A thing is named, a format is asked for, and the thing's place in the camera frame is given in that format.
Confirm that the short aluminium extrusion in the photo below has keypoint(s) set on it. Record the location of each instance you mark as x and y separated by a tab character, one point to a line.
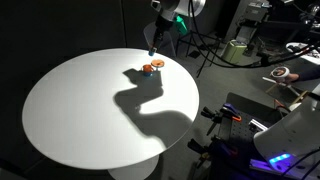
258	125

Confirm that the blue plastic mug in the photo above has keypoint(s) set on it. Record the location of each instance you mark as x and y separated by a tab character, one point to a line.
148	74

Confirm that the black perforated breadboard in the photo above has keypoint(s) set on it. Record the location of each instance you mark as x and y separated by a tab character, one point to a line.
241	131

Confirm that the wooden stand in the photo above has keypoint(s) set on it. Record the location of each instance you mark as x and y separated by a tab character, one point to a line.
286	91

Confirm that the tape roll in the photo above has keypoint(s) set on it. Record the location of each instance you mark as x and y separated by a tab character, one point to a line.
279	72

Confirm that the orange plastic plate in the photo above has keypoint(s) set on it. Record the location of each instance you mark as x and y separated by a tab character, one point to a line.
157	62

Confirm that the grey equipment box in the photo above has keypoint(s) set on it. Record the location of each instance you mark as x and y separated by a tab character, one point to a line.
256	10

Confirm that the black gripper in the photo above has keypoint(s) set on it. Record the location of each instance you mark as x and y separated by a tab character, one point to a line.
164	23

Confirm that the green plastic object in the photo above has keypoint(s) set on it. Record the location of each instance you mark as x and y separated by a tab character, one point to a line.
181	25

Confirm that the black blue orange clamp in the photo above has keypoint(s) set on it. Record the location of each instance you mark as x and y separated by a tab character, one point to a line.
221	115

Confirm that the dark sleeved forearm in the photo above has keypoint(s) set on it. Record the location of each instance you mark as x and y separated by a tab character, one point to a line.
310	74

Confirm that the orange plastic mug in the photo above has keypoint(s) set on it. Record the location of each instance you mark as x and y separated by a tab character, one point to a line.
147	68

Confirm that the black spring clamp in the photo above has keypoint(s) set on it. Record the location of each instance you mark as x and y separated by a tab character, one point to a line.
213	150

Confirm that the grey upholstered chair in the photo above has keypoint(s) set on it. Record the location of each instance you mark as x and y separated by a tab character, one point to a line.
168	41

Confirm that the olive green bin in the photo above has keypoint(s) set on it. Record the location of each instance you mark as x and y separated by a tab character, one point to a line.
234	50

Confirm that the person hand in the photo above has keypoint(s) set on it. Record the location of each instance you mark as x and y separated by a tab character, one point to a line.
293	78

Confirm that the small blue plastic cup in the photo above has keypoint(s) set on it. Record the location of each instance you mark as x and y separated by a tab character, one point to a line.
152	51

